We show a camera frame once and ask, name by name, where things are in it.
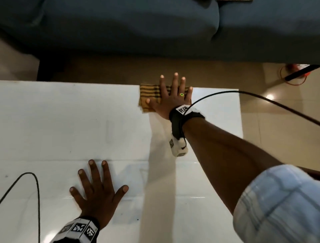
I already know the person's left hand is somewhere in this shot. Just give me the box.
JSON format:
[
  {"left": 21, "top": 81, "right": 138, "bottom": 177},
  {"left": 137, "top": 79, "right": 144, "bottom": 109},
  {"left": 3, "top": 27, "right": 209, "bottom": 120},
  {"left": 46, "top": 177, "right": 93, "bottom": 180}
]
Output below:
[{"left": 69, "top": 159, "right": 129, "bottom": 230}]

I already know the person's right hand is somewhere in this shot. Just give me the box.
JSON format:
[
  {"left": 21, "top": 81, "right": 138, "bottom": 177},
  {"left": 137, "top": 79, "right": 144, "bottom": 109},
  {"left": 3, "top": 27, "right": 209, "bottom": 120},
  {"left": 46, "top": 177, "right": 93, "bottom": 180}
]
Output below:
[{"left": 146, "top": 72, "right": 193, "bottom": 120}]

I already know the brown checkered cloth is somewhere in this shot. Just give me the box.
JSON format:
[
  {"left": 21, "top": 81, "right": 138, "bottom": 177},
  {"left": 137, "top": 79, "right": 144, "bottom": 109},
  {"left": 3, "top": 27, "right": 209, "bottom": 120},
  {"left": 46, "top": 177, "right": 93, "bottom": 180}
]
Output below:
[{"left": 139, "top": 83, "right": 192, "bottom": 113}]

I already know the black marker wristband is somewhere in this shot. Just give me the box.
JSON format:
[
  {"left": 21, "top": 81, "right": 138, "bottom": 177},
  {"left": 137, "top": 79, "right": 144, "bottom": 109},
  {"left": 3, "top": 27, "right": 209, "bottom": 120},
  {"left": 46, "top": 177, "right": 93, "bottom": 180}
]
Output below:
[
  {"left": 169, "top": 105, "right": 205, "bottom": 140},
  {"left": 50, "top": 216, "right": 100, "bottom": 243}
]

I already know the white table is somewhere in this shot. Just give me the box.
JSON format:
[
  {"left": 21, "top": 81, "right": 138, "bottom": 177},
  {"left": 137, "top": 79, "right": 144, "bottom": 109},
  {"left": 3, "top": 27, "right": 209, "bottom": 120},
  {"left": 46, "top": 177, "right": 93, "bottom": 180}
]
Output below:
[{"left": 0, "top": 80, "right": 244, "bottom": 243}]

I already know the teal sofa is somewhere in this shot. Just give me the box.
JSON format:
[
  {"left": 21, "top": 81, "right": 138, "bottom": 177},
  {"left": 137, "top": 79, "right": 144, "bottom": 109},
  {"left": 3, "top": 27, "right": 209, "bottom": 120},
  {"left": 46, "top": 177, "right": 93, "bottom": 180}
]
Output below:
[{"left": 0, "top": 0, "right": 320, "bottom": 63}]

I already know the white red round device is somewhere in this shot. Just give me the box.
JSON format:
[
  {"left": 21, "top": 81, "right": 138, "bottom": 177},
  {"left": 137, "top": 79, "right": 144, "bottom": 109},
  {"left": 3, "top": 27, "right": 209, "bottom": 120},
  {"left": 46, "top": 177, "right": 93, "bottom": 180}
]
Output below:
[{"left": 286, "top": 64, "right": 310, "bottom": 75}]

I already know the black rod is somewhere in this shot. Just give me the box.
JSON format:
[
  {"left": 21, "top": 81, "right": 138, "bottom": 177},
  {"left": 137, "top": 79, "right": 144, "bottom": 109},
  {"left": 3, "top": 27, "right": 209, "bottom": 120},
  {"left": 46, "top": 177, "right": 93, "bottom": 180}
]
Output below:
[{"left": 285, "top": 64, "right": 320, "bottom": 81}]

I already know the light blue shirt sleeve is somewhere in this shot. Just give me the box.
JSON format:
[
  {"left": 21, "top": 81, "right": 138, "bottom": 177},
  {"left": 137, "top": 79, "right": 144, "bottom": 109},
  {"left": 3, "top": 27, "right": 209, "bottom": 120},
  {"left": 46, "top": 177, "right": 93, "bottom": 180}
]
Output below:
[{"left": 233, "top": 164, "right": 320, "bottom": 243}]

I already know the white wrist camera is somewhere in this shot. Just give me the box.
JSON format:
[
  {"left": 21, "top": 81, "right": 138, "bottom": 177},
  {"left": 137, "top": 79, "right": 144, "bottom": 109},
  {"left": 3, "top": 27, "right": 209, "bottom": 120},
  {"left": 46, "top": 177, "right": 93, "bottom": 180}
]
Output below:
[{"left": 169, "top": 133, "right": 188, "bottom": 158}]

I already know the black cable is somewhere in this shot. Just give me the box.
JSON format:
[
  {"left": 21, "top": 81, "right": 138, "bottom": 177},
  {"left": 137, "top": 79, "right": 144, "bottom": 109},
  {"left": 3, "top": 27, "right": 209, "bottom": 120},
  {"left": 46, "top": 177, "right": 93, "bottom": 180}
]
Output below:
[
  {"left": 184, "top": 90, "right": 320, "bottom": 127},
  {"left": 0, "top": 172, "right": 41, "bottom": 243}
]

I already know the red cable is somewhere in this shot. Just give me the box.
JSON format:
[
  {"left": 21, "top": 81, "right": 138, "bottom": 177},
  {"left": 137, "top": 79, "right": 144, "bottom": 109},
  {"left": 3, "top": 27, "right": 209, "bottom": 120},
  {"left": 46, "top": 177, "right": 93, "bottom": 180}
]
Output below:
[{"left": 279, "top": 64, "right": 308, "bottom": 85}]

